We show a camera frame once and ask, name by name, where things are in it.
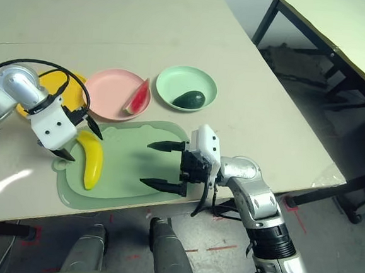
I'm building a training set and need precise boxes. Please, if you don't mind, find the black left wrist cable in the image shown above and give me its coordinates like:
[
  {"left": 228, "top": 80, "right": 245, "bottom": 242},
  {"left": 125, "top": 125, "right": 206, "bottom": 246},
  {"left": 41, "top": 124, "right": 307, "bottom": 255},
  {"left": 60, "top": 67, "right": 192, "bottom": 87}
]
[{"left": 0, "top": 55, "right": 94, "bottom": 117}]

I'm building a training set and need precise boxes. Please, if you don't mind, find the grey robot leg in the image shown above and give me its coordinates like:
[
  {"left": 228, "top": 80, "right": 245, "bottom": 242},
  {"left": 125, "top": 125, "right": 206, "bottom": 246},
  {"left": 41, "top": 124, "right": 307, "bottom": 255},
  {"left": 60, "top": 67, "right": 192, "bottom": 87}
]
[
  {"left": 145, "top": 216, "right": 202, "bottom": 273},
  {"left": 59, "top": 221, "right": 110, "bottom": 273}
]

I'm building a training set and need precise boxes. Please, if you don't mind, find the yellow plastic plate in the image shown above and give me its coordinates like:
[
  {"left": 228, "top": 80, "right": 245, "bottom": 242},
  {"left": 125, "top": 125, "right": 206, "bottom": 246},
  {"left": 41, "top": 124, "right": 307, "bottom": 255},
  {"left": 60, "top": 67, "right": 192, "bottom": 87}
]
[{"left": 14, "top": 66, "right": 90, "bottom": 123}]

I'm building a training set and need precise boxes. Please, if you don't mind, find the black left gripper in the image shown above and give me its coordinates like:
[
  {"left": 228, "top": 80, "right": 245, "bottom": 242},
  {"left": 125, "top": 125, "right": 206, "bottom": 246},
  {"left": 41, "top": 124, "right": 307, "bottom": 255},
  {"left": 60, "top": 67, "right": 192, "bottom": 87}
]
[{"left": 48, "top": 103, "right": 107, "bottom": 164}]

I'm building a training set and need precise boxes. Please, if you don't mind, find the beige table with black frame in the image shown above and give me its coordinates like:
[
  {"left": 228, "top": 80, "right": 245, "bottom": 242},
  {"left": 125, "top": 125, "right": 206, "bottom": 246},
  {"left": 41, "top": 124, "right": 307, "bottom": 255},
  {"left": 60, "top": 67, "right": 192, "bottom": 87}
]
[{"left": 247, "top": 0, "right": 365, "bottom": 109}]

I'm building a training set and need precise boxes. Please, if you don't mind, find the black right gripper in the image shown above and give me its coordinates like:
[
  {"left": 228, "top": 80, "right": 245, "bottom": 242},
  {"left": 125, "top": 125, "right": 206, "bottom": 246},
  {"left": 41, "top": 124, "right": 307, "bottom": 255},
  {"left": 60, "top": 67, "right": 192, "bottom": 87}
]
[{"left": 137, "top": 137, "right": 217, "bottom": 199}]

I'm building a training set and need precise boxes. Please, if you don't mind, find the dark green toy avocado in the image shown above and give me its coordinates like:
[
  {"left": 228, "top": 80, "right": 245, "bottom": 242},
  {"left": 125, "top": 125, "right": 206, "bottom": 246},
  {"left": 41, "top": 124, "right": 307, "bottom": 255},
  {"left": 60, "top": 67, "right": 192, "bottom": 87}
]
[{"left": 171, "top": 89, "right": 206, "bottom": 110}]

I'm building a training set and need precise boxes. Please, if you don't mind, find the pink plastic plate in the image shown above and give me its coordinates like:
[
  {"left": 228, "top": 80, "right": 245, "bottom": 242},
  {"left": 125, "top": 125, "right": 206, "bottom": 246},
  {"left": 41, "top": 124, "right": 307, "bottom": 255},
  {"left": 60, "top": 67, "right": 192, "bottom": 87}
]
[{"left": 81, "top": 66, "right": 154, "bottom": 124}]

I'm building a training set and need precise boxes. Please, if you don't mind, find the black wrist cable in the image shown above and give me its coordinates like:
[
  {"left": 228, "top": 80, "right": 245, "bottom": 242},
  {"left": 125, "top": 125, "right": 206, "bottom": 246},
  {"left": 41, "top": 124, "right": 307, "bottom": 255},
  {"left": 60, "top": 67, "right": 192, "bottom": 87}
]
[
  {"left": 190, "top": 167, "right": 240, "bottom": 222},
  {"left": 0, "top": 55, "right": 94, "bottom": 117}
]

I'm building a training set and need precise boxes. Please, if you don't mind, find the clear plastic sheet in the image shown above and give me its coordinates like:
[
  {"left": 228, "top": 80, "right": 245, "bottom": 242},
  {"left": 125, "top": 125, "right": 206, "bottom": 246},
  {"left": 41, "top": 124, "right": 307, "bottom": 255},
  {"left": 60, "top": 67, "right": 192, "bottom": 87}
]
[{"left": 311, "top": 162, "right": 349, "bottom": 191}]

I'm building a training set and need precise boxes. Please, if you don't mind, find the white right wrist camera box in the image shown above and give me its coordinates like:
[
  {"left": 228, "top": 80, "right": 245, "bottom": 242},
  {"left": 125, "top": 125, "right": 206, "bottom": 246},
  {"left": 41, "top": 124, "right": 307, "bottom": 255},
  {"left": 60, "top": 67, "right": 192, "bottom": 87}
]
[{"left": 187, "top": 123, "right": 224, "bottom": 173}]

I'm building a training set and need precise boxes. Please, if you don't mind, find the grey right robot leg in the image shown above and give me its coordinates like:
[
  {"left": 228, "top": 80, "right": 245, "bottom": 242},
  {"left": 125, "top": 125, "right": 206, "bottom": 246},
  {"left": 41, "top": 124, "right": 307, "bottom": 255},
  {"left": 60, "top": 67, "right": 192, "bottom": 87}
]
[{"left": 145, "top": 216, "right": 202, "bottom": 273}]

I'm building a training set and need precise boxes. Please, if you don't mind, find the black table base with caster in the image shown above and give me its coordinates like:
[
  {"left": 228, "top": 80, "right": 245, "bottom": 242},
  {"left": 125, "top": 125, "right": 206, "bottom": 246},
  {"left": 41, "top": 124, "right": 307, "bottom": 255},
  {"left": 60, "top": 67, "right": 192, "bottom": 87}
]
[{"left": 283, "top": 175, "right": 365, "bottom": 225}]

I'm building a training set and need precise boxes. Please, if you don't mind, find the red watermelon slice toy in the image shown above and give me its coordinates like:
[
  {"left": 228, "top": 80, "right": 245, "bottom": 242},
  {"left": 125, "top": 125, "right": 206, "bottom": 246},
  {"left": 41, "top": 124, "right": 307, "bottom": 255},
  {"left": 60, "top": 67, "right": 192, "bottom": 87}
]
[{"left": 122, "top": 76, "right": 152, "bottom": 117}]

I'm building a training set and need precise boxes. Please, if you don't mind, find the grey floor cable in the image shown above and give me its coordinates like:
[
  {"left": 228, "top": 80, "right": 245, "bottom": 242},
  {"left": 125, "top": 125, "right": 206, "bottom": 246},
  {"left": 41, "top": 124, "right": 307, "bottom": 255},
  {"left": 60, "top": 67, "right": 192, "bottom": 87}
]
[{"left": 0, "top": 232, "right": 17, "bottom": 273}]

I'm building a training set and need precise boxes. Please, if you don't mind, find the grey left robot leg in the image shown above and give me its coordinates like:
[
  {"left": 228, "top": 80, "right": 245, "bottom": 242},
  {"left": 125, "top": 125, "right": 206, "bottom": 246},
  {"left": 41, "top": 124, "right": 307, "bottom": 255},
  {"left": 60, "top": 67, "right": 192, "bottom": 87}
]
[{"left": 59, "top": 221, "right": 110, "bottom": 273}]

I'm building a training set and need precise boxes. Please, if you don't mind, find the mint green plastic plate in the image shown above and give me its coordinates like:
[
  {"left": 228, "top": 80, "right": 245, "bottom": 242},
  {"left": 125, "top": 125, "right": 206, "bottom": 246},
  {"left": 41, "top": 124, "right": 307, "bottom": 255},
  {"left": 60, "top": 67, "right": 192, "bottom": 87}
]
[{"left": 154, "top": 63, "right": 220, "bottom": 116}]

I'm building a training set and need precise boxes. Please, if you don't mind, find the yellow toy banana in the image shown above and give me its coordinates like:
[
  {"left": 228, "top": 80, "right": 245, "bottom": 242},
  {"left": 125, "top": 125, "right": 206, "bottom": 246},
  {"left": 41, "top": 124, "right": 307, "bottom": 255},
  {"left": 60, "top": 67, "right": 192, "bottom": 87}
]
[{"left": 72, "top": 130, "right": 106, "bottom": 192}]

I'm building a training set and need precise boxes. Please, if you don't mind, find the pale green serving tray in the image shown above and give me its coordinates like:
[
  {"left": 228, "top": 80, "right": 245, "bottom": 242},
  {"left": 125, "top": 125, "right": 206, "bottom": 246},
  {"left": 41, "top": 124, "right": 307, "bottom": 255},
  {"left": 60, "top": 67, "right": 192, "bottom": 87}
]
[{"left": 49, "top": 112, "right": 197, "bottom": 219}]

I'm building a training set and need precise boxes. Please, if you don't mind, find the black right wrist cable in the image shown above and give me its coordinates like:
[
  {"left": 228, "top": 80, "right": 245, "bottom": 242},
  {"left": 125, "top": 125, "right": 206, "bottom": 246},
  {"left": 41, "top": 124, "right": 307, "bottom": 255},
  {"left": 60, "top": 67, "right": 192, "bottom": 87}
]
[{"left": 190, "top": 167, "right": 240, "bottom": 222}]

